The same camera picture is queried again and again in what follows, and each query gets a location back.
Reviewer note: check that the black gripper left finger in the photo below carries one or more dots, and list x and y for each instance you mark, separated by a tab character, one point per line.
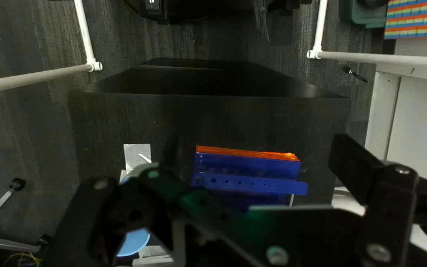
102	216

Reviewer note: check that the colourful striped mat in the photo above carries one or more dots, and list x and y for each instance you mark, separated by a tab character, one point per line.
418	18

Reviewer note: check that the black marker pen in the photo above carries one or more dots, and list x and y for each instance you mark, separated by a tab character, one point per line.
354	72

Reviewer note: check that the white PVC pipe frame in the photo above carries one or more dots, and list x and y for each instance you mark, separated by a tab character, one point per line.
371	56
36	77

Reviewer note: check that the teal plastic box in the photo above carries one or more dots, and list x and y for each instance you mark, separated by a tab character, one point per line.
363	12

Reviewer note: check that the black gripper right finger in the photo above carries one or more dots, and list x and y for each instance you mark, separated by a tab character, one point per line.
392	207

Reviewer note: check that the small grey flat plate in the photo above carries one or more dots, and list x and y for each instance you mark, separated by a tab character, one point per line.
135	152

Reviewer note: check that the white side cabinet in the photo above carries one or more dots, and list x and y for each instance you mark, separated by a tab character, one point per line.
411	123

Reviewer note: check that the blue perforated block stack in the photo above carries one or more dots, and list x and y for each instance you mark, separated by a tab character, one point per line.
248	178

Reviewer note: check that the orange block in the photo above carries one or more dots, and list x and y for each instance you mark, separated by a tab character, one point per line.
245	151

